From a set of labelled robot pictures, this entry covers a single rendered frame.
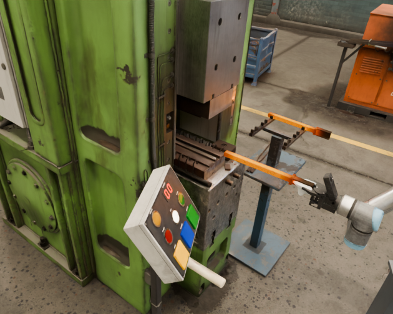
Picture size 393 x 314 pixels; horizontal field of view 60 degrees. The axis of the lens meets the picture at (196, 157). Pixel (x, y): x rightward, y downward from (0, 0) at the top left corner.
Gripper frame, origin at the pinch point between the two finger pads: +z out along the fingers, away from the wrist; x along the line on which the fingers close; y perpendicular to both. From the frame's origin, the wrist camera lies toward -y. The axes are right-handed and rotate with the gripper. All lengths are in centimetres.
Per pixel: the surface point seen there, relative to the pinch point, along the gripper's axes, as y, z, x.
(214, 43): -54, 43, -13
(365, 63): 41, 41, 350
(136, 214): -11, 31, -70
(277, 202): 107, 35, 105
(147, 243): -5, 23, -73
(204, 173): 10.3, 41.5, -12.0
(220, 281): 42, 11, -38
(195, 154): 8, 53, -4
